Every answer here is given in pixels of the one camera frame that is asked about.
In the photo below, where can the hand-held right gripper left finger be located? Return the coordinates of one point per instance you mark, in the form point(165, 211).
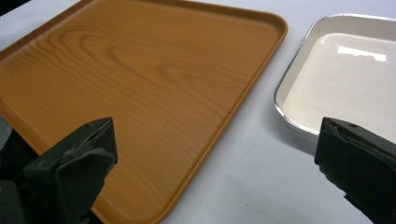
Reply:
point(74, 168)

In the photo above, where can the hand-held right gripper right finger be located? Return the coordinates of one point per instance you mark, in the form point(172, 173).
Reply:
point(358, 161)

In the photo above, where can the white square tray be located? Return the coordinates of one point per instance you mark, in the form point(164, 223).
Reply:
point(339, 84)

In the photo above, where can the wood-grain brown tray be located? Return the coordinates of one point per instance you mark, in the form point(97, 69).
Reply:
point(149, 81)

